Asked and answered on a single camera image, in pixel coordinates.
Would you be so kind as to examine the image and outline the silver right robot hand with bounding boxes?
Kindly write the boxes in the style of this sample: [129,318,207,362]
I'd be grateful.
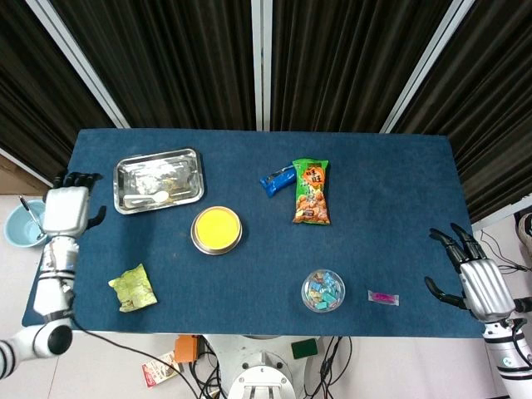
[424,223,516,323]

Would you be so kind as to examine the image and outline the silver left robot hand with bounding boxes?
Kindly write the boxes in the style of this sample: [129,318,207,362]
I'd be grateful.
[42,170,107,240]

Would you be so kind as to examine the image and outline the white plastic spoon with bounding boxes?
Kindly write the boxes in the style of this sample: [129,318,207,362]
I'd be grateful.
[123,190,170,208]

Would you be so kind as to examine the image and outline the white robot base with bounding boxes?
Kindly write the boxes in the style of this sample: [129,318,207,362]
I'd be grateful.
[203,335,333,399]

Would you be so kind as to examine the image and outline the light blue bowl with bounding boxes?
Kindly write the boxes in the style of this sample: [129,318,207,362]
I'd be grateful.
[3,199,50,249]

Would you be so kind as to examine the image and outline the metal tray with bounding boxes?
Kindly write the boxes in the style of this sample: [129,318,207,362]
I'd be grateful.
[113,147,205,215]

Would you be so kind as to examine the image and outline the yellow bowl with metal rim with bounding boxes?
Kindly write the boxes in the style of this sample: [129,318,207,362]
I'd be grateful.
[190,205,244,256]

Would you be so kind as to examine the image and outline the crumpled yellow-green packet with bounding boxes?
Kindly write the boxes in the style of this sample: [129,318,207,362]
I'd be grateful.
[107,263,159,313]

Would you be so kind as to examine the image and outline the pink item in clear wrapper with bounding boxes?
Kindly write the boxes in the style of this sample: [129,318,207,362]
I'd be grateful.
[367,289,401,308]

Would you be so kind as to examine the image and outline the black curtain panel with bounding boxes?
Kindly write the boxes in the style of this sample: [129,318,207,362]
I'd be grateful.
[0,0,116,188]
[392,0,532,224]
[270,0,454,133]
[49,0,255,130]

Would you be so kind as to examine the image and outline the blue table mat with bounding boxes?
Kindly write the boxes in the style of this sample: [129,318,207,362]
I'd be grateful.
[21,128,494,338]

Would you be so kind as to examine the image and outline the clear cup of candies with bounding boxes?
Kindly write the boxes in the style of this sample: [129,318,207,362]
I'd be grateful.
[301,268,347,313]

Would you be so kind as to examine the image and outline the orange box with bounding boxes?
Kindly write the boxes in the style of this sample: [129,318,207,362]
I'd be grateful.
[174,334,201,364]

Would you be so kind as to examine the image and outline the small printed red carton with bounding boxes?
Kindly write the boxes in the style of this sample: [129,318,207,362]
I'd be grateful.
[141,351,182,389]

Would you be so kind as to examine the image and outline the green box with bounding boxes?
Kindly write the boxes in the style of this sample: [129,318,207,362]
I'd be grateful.
[290,337,319,361]

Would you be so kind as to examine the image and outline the green snack bag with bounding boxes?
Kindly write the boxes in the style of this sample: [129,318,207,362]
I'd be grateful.
[292,157,333,226]

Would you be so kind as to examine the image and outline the blue snack wrapper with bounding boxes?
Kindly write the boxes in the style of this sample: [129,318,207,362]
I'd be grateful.
[259,165,297,199]

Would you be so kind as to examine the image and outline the thin black floor cables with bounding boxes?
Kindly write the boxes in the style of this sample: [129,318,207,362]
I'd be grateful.
[477,230,532,283]

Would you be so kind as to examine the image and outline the metal spoon with black handle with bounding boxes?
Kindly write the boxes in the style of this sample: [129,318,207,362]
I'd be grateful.
[18,195,47,241]

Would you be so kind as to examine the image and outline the white frame post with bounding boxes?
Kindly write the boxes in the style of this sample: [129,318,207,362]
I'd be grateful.
[380,0,475,134]
[250,0,273,132]
[25,0,131,129]

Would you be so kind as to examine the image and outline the black cable bundle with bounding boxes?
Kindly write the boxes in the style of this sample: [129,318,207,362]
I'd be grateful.
[303,336,352,399]

